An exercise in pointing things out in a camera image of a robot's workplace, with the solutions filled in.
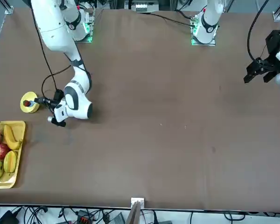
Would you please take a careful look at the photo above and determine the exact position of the orange black plug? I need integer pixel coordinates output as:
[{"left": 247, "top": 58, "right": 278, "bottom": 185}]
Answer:
[{"left": 77, "top": 210, "right": 94, "bottom": 224}]

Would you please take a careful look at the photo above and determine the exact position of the red apple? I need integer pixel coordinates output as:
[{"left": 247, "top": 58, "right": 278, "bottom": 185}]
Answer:
[{"left": 0, "top": 143, "right": 11, "bottom": 161}]

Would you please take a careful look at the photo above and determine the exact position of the white box device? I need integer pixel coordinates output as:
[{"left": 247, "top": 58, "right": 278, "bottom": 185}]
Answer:
[{"left": 132, "top": 0, "right": 161, "bottom": 13}]

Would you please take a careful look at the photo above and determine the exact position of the yellow plastic tray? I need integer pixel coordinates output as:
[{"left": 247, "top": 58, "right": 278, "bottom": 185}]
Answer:
[{"left": 0, "top": 120, "right": 26, "bottom": 189}]

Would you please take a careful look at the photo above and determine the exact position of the yellow star fruit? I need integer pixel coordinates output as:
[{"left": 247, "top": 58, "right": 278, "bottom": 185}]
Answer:
[{"left": 3, "top": 150, "right": 18, "bottom": 173}]

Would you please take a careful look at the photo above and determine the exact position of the yellow banana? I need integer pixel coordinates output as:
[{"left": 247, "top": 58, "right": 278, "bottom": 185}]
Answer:
[{"left": 3, "top": 124, "right": 23, "bottom": 150}]

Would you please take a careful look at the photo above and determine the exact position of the black box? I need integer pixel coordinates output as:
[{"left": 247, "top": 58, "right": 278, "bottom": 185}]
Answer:
[{"left": 0, "top": 210, "right": 20, "bottom": 224}]

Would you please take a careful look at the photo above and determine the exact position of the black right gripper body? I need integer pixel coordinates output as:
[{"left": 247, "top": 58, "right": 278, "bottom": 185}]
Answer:
[{"left": 51, "top": 89, "right": 64, "bottom": 107}]

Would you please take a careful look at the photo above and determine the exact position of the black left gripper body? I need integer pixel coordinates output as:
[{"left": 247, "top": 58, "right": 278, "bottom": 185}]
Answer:
[{"left": 265, "top": 29, "right": 280, "bottom": 62}]

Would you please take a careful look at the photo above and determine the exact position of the yellow bowl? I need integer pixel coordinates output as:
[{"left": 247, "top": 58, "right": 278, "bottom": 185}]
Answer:
[{"left": 20, "top": 91, "right": 40, "bottom": 114}]

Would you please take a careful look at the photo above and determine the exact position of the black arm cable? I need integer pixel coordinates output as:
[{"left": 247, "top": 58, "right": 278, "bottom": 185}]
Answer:
[
  {"left": 246, "top": 0, "right": 271, "bottom": 62},
  {"left": 30, "top": 0, "right": 72, "bottom": 103}
]

